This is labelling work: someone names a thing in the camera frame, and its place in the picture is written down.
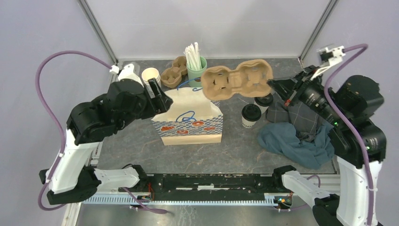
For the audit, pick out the white paper coffee cup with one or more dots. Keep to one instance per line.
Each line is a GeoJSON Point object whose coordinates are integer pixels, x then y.
{"type": "Point", "coordinates": [262, 108]}

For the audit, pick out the brown cardboard cup carrier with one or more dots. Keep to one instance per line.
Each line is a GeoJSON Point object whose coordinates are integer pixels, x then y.
{"type": "Point", "coordinates": [171, 77]}

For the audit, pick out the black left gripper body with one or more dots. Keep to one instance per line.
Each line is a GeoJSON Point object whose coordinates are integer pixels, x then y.
{"type": "Point", "coordinates": [147, 110]}

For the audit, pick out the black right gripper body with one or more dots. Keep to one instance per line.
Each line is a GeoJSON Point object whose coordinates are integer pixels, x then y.
{"type": "Point", "coordinates": [306, 84]}

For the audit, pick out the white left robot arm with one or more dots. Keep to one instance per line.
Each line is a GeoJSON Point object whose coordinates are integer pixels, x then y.
{"type": "Point", "coordinates": [70, 180]}

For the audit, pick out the green straw holder cup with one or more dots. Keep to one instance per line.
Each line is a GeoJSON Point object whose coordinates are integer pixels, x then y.
{"type": "Point", "coordinates": [195, 75]}

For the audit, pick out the teal blue cloth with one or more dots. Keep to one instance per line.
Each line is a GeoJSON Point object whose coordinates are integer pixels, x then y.
{"type": "Point", "coordinates": [281, 138]}

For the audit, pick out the stack of white paper cups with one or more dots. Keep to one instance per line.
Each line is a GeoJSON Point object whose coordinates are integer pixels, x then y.
{"type": "Point", "coordinates": [151, 73]}

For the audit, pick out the white paper-wrapped straws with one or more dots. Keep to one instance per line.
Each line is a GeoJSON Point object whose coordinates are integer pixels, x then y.
{"type": "Point", "coordinates": [192, 55]}

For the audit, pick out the black plastic cup lid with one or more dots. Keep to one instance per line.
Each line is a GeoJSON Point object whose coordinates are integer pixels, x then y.
{"type": "Point", "coordinates": [265, 101]}

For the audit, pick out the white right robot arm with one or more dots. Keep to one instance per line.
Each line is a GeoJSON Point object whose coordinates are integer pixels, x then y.
{"type": "Point", "coordinates": [360, 146]}

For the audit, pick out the grey checked cloth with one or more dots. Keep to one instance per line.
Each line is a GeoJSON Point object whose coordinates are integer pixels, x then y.
{"type": "Point", "coordinates": [305, 121]}

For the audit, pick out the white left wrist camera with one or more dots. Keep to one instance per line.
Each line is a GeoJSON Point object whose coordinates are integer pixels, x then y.
{"type": "Point", "coordinates": [127, 72]}

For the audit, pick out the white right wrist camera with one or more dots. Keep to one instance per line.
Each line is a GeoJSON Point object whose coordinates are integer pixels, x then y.
{"type": "Point", "coordinates": [329, 57]}

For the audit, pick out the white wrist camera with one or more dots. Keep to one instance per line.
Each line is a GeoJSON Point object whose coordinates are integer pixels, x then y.
{"type": "Point", "coordinates": [329, 57]}
{"type": "Point", "coordinates": [127, 72]}

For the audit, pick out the aluminium frame rail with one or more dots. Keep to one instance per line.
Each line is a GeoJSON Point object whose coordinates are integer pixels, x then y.
{"type": "Point", "coordinates": [119, 208]}

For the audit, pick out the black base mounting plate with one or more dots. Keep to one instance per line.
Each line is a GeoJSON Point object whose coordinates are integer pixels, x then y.
{"type": "Point", "coordinates": [209, 187]}

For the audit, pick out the brown cup carrier tray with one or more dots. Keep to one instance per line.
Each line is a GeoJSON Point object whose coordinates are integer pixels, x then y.
{"type": "Point", "coordinates": [248, 79]}

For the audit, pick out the checkered paper takeout bag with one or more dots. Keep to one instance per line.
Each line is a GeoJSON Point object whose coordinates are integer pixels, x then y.
{"type": "Point", "coordinates": [191, 119]}

